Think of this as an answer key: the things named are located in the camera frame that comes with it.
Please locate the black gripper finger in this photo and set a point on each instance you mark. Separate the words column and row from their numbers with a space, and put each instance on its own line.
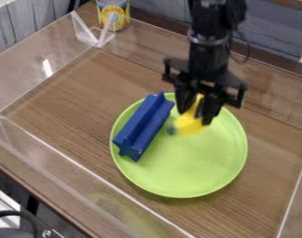
column 213, row 103
column 185, row 97

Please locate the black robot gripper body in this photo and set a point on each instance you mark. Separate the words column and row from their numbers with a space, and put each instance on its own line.
column 205, row 82

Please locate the yellow toy banana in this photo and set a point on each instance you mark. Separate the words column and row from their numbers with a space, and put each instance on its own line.
column 187, row 124

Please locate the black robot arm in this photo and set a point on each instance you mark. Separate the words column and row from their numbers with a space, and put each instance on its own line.
column 214, row 20

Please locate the green round plate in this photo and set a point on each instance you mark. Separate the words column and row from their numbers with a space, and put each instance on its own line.
column 185, row 166

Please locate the blue star-shaped block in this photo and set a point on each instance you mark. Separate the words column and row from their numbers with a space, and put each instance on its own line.
column 138, row 132

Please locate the clear acrylic enclosure walls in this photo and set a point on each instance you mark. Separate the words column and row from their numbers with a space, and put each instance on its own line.
column 64, row 88

